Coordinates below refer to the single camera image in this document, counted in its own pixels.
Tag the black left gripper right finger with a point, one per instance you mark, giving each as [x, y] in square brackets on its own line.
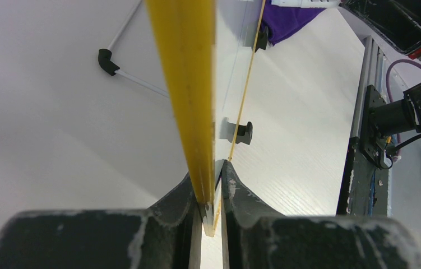
[255, 235]

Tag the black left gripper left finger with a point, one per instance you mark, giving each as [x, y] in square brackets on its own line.
[164, 235]

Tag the yellow framed whiteboard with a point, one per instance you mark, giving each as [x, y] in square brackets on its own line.
[206, 49]

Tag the purple cloth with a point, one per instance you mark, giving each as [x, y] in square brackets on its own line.
[283, 22]

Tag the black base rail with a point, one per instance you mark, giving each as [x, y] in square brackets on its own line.
[364, 188]

